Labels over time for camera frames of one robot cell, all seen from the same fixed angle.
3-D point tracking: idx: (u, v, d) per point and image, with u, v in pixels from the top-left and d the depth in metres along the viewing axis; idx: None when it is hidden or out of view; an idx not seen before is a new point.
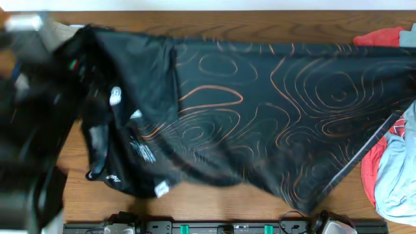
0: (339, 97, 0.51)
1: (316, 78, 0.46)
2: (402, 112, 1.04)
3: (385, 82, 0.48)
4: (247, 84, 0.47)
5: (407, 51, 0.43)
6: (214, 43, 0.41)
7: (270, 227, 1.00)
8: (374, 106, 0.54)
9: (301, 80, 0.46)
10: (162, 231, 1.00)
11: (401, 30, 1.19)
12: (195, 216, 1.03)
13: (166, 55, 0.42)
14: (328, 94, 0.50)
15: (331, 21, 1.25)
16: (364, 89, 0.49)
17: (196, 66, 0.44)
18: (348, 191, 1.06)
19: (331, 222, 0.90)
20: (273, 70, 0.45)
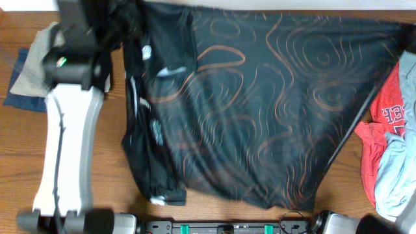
0: (325, 62, 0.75)
1: (299, 45, 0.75)
2: (401, 113, 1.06)
3: (348, 48, 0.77)
4: (247, 52, 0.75)
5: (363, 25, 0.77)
6: (220, 13, 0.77)
7: (270, 227, 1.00)
8: (350, 72, 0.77)
9: (293, 40, 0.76)
10: (162, 230, 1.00)
11: None
12: (194, 216, 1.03)
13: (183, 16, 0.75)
14: (307, 51, 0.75)
15: None
16: (340, 51, 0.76)
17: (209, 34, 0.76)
18: (347, 191, 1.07)
19: (332, 214, 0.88)
20: (266, 45, 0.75)
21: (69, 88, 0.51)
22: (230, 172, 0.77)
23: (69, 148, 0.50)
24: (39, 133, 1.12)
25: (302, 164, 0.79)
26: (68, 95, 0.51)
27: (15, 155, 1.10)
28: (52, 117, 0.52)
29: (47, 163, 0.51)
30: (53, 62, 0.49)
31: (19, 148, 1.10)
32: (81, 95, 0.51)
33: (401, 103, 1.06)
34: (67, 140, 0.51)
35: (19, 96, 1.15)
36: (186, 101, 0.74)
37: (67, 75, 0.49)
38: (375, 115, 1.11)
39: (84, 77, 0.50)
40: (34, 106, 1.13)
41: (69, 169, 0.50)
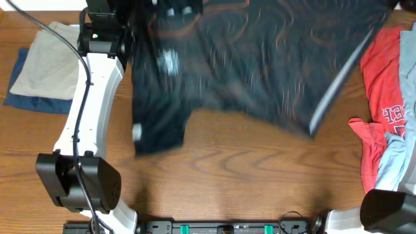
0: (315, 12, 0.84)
1: None
2: (401, 113, 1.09)
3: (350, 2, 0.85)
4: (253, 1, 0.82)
5: None
6: None
7: (270, 227, 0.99)
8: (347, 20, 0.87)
9: None
10: (162, 230, 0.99)
11: None
12: (195, 217, 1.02)
13: None
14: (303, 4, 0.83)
15: None
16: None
17: None
18: (348, 191, 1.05)
19: (331, 211, 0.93)
20: None
21: (99, 57, 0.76)
22: (238, 88, 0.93)
23: (94, 104, 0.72)
24: (39, 133, 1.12)
25: (302, 86, 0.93)
26: (98, 62, 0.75)
27: (12, 154, 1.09)
28: (82, 78, 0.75)
29: (75, 112, 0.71)
30: (90, 38, 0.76)
31: (17, 147, 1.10)
32: (108, 62, 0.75)
33: (401, 103, 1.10)
34: (91, 98, 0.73)
35: (19, 96, 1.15)
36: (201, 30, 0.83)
37: (101, 49, 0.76)
38: (375, 115, 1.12)
39: (112, 49, 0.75)
40: (35, 106, 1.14)
41: (93, 117, 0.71)
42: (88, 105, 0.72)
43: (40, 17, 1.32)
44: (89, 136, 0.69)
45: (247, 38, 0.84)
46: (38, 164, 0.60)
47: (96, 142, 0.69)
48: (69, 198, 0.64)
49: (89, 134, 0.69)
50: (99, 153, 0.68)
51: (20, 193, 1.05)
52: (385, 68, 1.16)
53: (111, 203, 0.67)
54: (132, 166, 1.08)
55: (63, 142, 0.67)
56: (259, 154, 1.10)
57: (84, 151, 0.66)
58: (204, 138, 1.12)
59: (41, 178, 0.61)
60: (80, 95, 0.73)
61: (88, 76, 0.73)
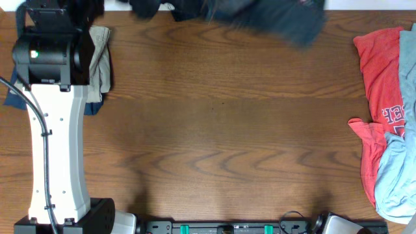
0: None
1: None
2: (401, 113, 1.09)
3: None
4: None
5: None
6: None
7: (270, 227, 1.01)
8: None
9: None
10: (162, 231, 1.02)
11: (401, 29, 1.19)
12: (195, 217, 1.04)
13: None
14: None
15: (331, 20, 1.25)
16: None
17: None
18: (347, 192, 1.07)
19: (332, 217, 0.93)
20: None
21: (46, 89, 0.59)
22: None
23: (60, 157, 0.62)
24: None
25: None
26: (49, 99, 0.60)
27: (13, 155, 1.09)
28: (36, 125, 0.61)
29: (39, 162, 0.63)
30: (27, 54, 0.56)
31: (19, 149, 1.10)
32: (62, 95, 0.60)
33: (400, 103, 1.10)
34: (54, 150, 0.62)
35: None
36: None
37: (47, 69, 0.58)
38: (375, 115, 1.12)
39: (62, 70, 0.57)
40: None
41: (62, 173, 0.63)
42: (52, 153, 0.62)
43: None
44: (62, 197, 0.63)
45: None
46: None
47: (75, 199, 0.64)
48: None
49: (64, 188, 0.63)
50: (81, 201, 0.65)
51: (23, 194, 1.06)
52: (384, 69, 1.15)
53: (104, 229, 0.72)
54: (132, 166, 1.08)
55: (37, 208, 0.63)
56: (259, 154, 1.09)
57: (63, 218, 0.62)
58: (204, 138, 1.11)
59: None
60: (40, 149, 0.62)
61: (43, 125, 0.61)
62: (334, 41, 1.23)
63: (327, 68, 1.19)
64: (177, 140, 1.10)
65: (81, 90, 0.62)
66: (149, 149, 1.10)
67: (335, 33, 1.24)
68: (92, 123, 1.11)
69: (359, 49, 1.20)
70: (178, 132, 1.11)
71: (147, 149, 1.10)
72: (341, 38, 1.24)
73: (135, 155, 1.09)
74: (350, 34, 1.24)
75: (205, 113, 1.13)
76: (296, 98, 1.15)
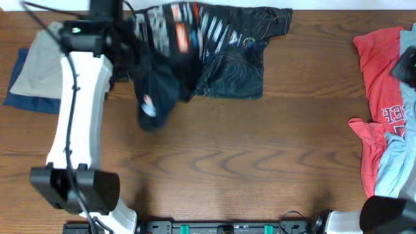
0: (255, 19, 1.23)
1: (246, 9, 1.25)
2: (401, 113, 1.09)
3: (273, 22, 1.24)
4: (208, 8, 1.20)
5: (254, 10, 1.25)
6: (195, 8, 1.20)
7: (270, 227, 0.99)
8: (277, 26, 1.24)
9: (247, 13, 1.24)
10: (162, 231, 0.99)
11: (402, 28, 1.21)
12: (194, 216, 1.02)
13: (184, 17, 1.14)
14: (242, 15, 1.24)
15: (331, 21, 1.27)
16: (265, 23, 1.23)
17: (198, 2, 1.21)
18: (348, 192, 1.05)
19: (332, 212, 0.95)
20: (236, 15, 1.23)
21: (81, 55, 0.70)
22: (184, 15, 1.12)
23: (83, 112, 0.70)
24: (39, 132, 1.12)
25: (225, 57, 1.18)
26: (84, 65, 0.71)
27: (13, 155, 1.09)
28: (68, 84, 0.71)
29: (64, 119, 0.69)
30: (69, 30, 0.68)
31: (18, 148, 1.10)
32: (93, 62, 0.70)
33: (401, 103, 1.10)
34: (80, 104, 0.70)
35: (19, 96, 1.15)
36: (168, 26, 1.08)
37: (82, 43, 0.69)
38: (375, 115, 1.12)
39: (97, 45, 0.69)
40: (35, 107, 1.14)
41: (82, 126, 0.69)
42: (77, 110, 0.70)
43: (39, 17, 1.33)
44: (80, 145, 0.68)
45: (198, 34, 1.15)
46: (32, 181, 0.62)
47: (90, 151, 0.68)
48: (67, 205, 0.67)
49: (82, 146, 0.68)
50: (93, 160, 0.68)
51: (20, 194, 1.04)
52: (384, 68, 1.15)
53: (111, 205, 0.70)
54: (132, 166, 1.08)
55: (55, 153, 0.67)
56: (259, 154, 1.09)
57: (77, 163, 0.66)
58: (204, 138, 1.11)
59: (39, 192, 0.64)
60: (67, 103, 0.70)
61: (75, 81, 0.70)
62: (333, 41, 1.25)
63: (326, 68, 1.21)
64: (178, 141, 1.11)
65: (109, 64, 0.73)
66: (148, 149, 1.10)
67: (334, 34, 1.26)
68: None
69: (359, 49, 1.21)
70: (179, 132, 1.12)
71: (147, 149, 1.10)
72: (340, 38, 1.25)
73: (135, 155, 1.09)
74: (350, 35, 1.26)
75: (205, 112, 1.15)
76: (296, 99, 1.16)
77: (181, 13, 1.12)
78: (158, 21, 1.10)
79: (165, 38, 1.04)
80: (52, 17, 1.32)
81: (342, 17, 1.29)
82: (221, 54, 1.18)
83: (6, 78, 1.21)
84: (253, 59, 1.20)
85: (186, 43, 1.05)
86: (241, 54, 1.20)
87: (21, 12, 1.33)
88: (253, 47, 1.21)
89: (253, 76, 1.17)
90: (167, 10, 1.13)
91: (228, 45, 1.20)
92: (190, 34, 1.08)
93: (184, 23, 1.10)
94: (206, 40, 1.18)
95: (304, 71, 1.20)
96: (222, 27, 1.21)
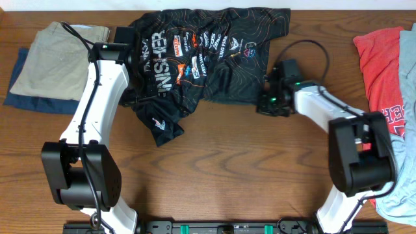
0: (253, 21, 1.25)
1: (245, 11, 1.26)
2: (401, 113, 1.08)
3: (273, 23, 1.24)
4: (178, 19, 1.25)
5: (252, 11, 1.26)
6: (194, 17, 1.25)
7: (270, 227, 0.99)
8: (275, 27, 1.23)
9: (247, 16, 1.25)
10: (162, 231, 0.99)
11: (401, 30, 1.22)
12: (194, 216, 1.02)
13: (182, 36, 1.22)
14: (244, 18, 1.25)
15: (330, 21, 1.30)
16: (265, 25, 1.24)
17: (194, 12, 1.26)
18: None
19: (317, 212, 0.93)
20: (238, 17, 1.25)
21: (108, 63, 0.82)
22: (178, 38, 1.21)
23: (100, 101, 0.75)
24: (38, 133, 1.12)
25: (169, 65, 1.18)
26: (109, 68, 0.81)
27: (13, 155, 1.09)
28: (91, 80, 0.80)
29: (82, 108, 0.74)
30: (100, 45, 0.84)
31: (19, 148, 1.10)
32: (116, 67, 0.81)
33: (401, 103, 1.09)
34: (99, 94, 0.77)
35: (19, 96, 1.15)
36: (169, 49, 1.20)
37: (109, 57, 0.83)
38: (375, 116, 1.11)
39: (120, 57, 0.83)
40: (35, 107, 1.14)
41: (97, 113, 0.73)
42: (96, 100, 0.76)
43: (39, 17, 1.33)
44: (93, 129, 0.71)
45: (197, 49, 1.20)
46: (43, 154, 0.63)
47: (101, 135, 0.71)
48: (69, 192, 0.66)
49: (97, 129, 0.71)
50: (103, 143, 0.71)
51: (19, 194, 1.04)
52: (384, 68, 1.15)
53: (112, 199, 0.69)
54: (132, 166, 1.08)
55: (69, 130, 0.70)
56: (259, 153, 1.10)
57: (88, 140, 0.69)
58: (204, 138, 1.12)
59: (45, 169, 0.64)
60: (87, 95, 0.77)
61: (98, 77, 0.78)
62: (333, 41, 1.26)
63: (326, 68, 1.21)
64: (178, 142, 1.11)
65: (125, 75, 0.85)
66: (148, 149, 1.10)
67: (333, 33, 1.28)
68: None
69: (359, 49, 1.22)
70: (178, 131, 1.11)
71: (147, 149, 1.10)
72: (340, 39, 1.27)
73: (135, 155, 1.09)
74: (350, 35, 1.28)
75: (205, 113, 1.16)
76: None
77: (182, 46, 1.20)
78: (160, 63, 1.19)
79: (167, 82, 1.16)
80: (52, 18, 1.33)
81: (340, 17, 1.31)
82: (221, 64, 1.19)
83: (7, 78, 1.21)
84: (254, 63, 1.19)
85: (181, 78, 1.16)
86: (243, 64, 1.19)
87: (22, 13, 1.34)
88: (253, 50, 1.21)
89: (253, 88, 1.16)
90: (169, 42, 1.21)
91: (230, 58, 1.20)
92: (186, 70, 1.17)
93: (186, 59, 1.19)
94: (205, 54, 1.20)
95: (305, 70, 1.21)
96: (221, 35, 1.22)
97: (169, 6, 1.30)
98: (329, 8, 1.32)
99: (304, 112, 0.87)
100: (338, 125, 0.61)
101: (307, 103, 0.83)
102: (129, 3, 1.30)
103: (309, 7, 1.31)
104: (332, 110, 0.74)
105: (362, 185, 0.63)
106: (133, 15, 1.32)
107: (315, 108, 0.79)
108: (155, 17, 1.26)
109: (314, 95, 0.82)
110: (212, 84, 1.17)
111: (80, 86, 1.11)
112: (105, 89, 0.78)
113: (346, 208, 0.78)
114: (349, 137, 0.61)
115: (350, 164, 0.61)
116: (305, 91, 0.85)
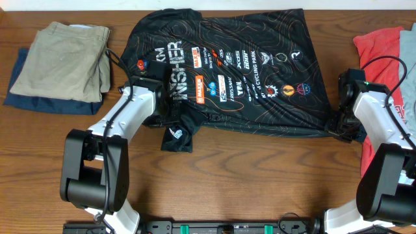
0: (273, 32, 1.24)
1: (265, 23, 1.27)
2: (402, 113, 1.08)
3: (286, 30, 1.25)
4: (196, 29, 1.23)
5: (266, 19, 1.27)
6: (215, 30, 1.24)
7: (270, 227, 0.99)
8: (296, 34, 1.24)
9: (263, 25, 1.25)
10: (162, 231, 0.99)
11: (401, 30, 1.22)
12: (195, 216, 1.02)
13: (199, 47, 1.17)
14: (264, 30, 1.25)
15: (329, 22, 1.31)
16: (279, 30, 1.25)
17: (213, 23, 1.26)
18: (349, 192, 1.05)
19: (325, 211, 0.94)
20: (254, 26, 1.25)
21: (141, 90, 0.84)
22: (197, 49, 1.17)
23: (129, 110, 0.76)
24: (39, 133, 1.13)
25: (192, 81, 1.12)
26: (142, 91, 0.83)
27: (13, 155, 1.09)
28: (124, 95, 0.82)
29: (112, 112, 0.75)
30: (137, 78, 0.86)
31: (19, 148, 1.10)
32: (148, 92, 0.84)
33: (400, 103, 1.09)
34: (129, 105, 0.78)
35: (18, 96, 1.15)
36: (186, 61, 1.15)
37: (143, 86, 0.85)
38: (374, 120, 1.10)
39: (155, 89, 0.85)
40: (35, 106, 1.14)
41: (125, 120, 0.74)
42: (126, 110, 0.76)
43: (39, 17, 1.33)
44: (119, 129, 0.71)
45: (220, 64, 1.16)
46: (67, 140, 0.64)
47: (123, 136, 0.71)
48: (77, 188, 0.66)
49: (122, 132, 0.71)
50: None
51: (19, 194, 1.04)
52: (384, 68, 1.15)
53: (117, 203, 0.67)
54: (132, 166, 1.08)
55: (97, 125, 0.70)
56: (259, 154, 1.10)
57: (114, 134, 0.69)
58: (205, 138, 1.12)
59: (65, 154, 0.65)
60: (119, 103, 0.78)
61: (131, 92, 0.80)
62: (333, 41, 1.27)
63: (326, 68, 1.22)
64: None
65: (154, 104, 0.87)
66: (148, 149, 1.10)
67: (333, 34, 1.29)
68: (92, 123, 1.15)
69: (359, 49, 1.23)
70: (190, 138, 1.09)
71: (147, 149, 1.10)
72: (340, 39, 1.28)
73: (136, 155, 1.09)
74: (349, 35, 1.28)
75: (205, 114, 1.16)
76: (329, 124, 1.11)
77: (202, 58, 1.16)
78: (178, 72, 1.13)
79: (182, 92, 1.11)
80: (51, 18, 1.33)
81: (340, 17, 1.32)
82: (275, 101, 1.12)
83: (7, 79, 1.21)
84: (314, 100, 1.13)
85: (204, 96, 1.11)
86: (299, 103, 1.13)
87: (21, 13, 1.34)
88: (308, 87, 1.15)
89: (313, 127, 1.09)
90: (187, 53, 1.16)
91: (285, 96, 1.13)
92: (207, 86, 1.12)
93: (205, 70, 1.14)
94: (240, 78, 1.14)
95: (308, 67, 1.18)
96: (248, 52, 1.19)
97: (169, 6, 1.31)
98: (327, 8, 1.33)
99: (361, 115, 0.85)
100: (389, 151, 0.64)
101: (369, 112, 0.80)
102: (129, 4, 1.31)
103: (309, 8, 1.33)
104: (390, 132, 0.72)
105: (385, 215, 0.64)
106: (133, 15, 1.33)
107: (373, 120, 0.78)
108: (171, 27, 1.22)
109: (379, 106, 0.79)
110: (251, 115, 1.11)
111: (80, 86, 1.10)
112: (134, 106, 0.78)
113: (357, 224, 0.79)
114: (394, 167, 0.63)
115: (383, 194, 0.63)
116: (371, 99, 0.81)
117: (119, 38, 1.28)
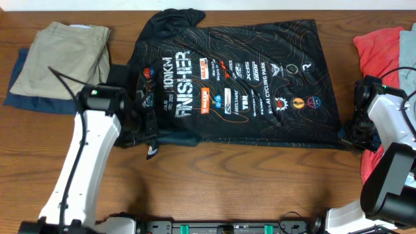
0: (283, 41, 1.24)
1: (277, 34, 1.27)
2: None
3: (295, 39, 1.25)
4: (206, 39, 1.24)
5: (277, 29, 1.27)
6: (226, 39, 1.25)
7: (270, 227, 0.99)
8: (307, 44, 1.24)
9: (275, 37, 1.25)
10: (162, 231, 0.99)
11: (401, 30, 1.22)
12: (195, 216, 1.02)
13: (208, 59, 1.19)
14: (275, 40, 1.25)
15: (329, 21, 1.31)
16: (286, 38, 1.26)
17: (224, 34, 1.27)
18: (349, 192, 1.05)
19: (329, 210, 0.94)
20: (263, 36, 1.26)
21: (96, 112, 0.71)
22: (205, 60, 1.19)
23: (84, 168, 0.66)
24: (39, 133, 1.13)
25: (197, 95, 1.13)
26: (97, 122, 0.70)
27: (13, 155, 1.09)
28: (77, 138, 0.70)
29: (65, 176, 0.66)
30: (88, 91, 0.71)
31: (19, 148, 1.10)
32: (104, 120, 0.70)
33: None
34: (84, 158, 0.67)
35: (18, 95, 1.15)
36: (194, 71, 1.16)
37: (97, 104, 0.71)
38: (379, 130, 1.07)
39: (112, 105, 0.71)
40: (35, 106, 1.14)
41: (84, 177, 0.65)
42: (80, 167, 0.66)
43: (39, 17, 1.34)
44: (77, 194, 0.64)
45: (228, 75, 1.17)
46: None
47: (85, 208, 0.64)
48: None
49: (80, 205, 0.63)
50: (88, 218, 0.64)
51: (19, 194, 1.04)
52: (384, 68, 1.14)
53: None
54: (132, 166, 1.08)
55: (49, 207, 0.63)
56: (258, 154, 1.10)
57: (71, 219, 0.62)
58: None
59: None
60: (71, 158, 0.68)
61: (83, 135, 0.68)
62: (333, 41, 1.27)
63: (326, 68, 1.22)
64: None
65: (117, 122, 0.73)
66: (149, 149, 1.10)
67: (333, 34, 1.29)
68: None
69: (359, 49, 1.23)
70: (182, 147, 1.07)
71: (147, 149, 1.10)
72: (340, 39, 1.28)
73: (136, 155, 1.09)
74: (349, 36, 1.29)
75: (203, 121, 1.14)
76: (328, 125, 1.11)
77: (209, 69, 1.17)
78: (184, 83, 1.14)
79: (188, 104, 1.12)
80: (51, 18, 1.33)
81: (339, 17, 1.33)
82: (284, 115, 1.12)
83: (7, 79, 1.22)
84: (324, 114, 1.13)
85: (209, 108, 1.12)
86: (309, 116, 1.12)
87: (22, 13, 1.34)
88: (318, 100, 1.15)
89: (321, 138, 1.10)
90: (195, 64, 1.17)
91: (294, 109, 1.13)
92: (213, 99, 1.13)
93: (212, 82, 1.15)
94: (247, 91, 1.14)
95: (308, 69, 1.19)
96: (258, 64, 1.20)
97: (169, 6, 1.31)
98: (327, 8, 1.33)
99: (374, 117, 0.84)
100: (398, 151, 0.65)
101: (383, 115, 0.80)
102: (129, 4, 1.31)
103: (309, 8, 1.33)
104: (403, 133, 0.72)
105: (388, 214, 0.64)
106: (133, 15, 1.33)
107: (387, 121, 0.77)
108: (181, 37, 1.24)
109: (394, 109, 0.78)
110: (257, 127, 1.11)
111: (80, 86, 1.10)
112: (92, 153, 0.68)
113: (359, 223, 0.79)
114: (402, 167, 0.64)
115: (388, 192, 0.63)
116: (387, 102, 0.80)
117: (119, 38, 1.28)
